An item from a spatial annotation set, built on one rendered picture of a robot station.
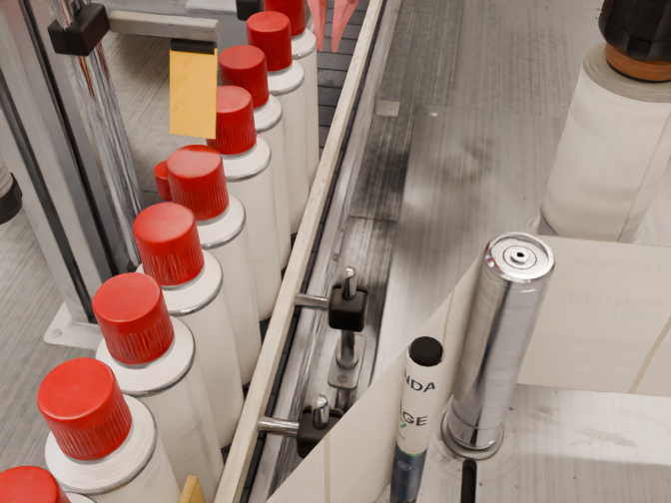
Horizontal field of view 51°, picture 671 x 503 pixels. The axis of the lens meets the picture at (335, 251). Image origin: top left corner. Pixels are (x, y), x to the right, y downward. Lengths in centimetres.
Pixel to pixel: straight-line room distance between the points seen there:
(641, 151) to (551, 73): 46
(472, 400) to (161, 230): 23
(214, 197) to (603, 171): 31
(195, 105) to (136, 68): 57
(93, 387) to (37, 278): 43
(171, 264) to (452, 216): 36
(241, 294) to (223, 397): 7
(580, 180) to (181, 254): 34
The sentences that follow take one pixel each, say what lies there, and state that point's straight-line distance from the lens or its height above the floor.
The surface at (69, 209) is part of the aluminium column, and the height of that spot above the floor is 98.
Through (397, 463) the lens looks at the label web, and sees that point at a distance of 43.
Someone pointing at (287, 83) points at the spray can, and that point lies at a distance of 55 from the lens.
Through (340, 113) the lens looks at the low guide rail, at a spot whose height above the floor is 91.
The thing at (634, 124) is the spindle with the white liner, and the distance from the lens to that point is 55.
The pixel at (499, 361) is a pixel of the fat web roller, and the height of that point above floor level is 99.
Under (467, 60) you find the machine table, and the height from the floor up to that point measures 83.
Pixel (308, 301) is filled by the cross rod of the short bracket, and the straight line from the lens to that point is 56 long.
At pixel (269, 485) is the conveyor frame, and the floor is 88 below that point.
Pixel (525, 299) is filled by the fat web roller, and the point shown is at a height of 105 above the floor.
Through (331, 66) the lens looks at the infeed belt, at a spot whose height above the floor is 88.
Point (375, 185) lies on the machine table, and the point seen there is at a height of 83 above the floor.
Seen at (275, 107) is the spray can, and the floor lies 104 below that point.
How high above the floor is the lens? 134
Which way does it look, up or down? 46 degrees down
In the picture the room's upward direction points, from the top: straight up
